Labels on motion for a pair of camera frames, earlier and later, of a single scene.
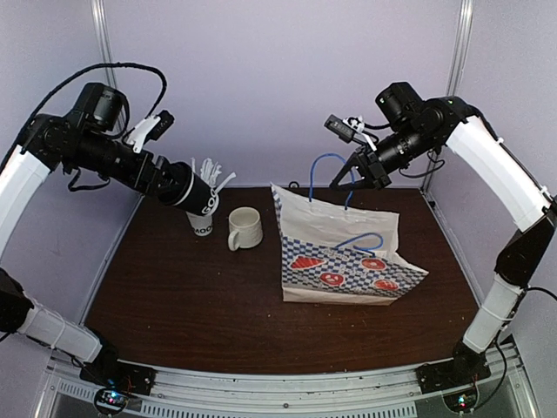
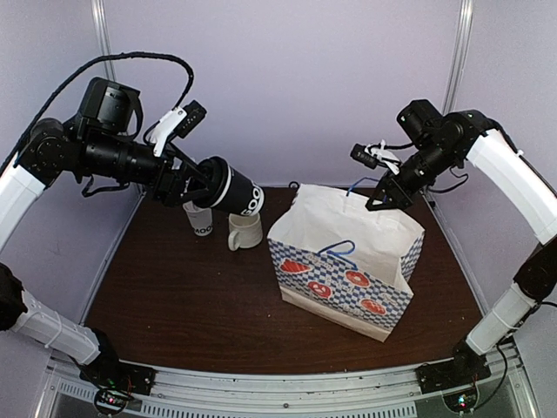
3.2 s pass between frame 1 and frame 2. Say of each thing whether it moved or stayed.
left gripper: moved
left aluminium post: stayed
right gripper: moved
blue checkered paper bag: moved
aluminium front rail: stayed
